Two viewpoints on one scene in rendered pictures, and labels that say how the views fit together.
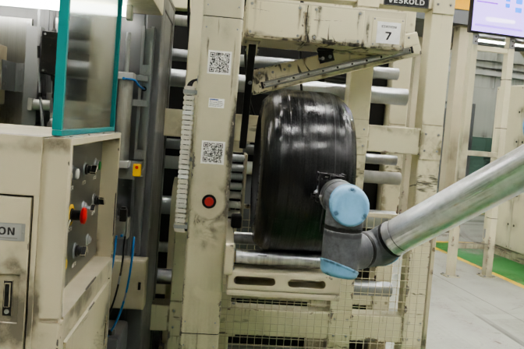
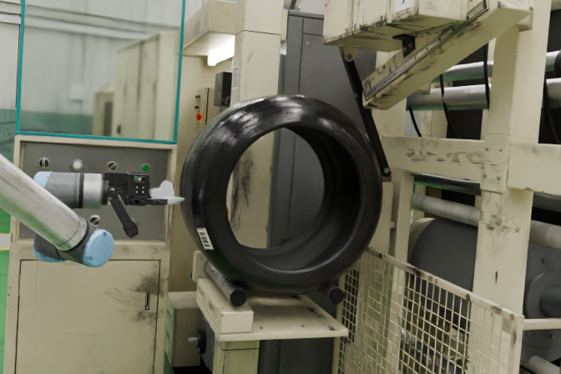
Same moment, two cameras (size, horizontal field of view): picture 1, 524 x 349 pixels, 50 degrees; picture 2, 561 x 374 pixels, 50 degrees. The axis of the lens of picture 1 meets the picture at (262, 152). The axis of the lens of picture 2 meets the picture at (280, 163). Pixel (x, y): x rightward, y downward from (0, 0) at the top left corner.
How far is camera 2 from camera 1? 2.35 m
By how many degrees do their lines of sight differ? 76
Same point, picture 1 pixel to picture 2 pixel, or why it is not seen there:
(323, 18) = not seen: outside the picture
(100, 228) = (166, 220)
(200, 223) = not seen: hidden behind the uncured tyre
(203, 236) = not seen: hidden behind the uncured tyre
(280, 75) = (377, 81)
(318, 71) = (401, 68)
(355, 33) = (381, 7)
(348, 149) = (203, 154)
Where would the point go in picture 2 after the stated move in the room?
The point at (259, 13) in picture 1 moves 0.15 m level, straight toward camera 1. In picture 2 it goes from (329, 14) to (283, 8)
